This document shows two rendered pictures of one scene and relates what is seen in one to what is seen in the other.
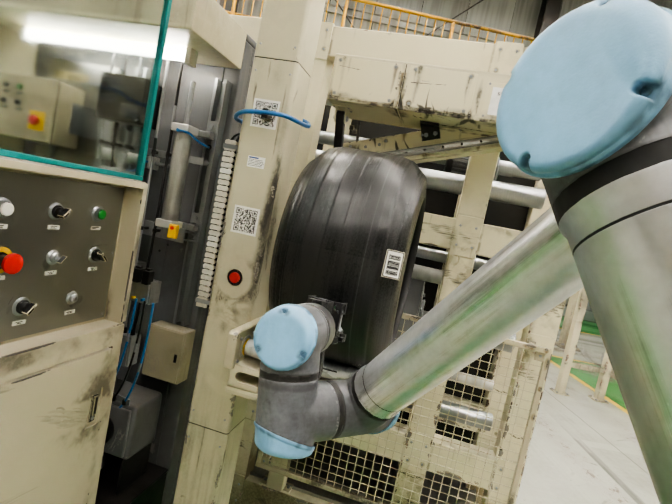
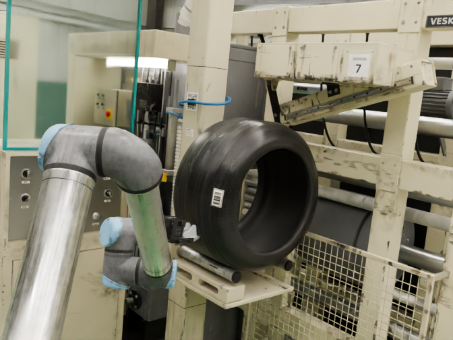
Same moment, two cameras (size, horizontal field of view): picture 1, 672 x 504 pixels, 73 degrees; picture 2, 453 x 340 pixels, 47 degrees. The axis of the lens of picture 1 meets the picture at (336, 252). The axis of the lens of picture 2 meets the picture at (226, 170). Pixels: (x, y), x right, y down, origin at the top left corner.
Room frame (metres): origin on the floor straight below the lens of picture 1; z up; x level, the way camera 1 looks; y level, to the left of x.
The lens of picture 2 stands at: (-0.42, -1.15, 1.57)
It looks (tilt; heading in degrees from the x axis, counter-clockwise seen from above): 9 degrees down; 36
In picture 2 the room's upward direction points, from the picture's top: 5 degrees clockwise
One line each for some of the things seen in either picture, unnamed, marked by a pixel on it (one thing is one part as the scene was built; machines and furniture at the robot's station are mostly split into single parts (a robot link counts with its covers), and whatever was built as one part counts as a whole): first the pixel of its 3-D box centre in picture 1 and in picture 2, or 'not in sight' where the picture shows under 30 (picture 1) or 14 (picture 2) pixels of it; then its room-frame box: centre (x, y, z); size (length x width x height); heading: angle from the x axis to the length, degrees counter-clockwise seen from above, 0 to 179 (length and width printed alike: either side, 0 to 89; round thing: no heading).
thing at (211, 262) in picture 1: (221, 225); (180, 173); (1.28, 0.33, 1.19); 0.05 x 0.04 x 0.48; 168
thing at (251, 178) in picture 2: not in sight; (265, 203); (1.68, 0.12, 1.05); 0.20 x 0.15 x 0.30; 78
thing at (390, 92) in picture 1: (427, 100); (328, 65); (1.52, -0.20, 1.71); 0.61 x 0.25 x 0.15; 78
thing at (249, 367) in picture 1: (299, 387); (205, 278); (1.12, 0.02, 0.84); 0.36 x 0.09 x 0.06; 78
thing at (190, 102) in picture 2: (274, 118); (204, 101); (1.29, 0.24, 1.51); 0.19 x 0.19 x 0.06; 78
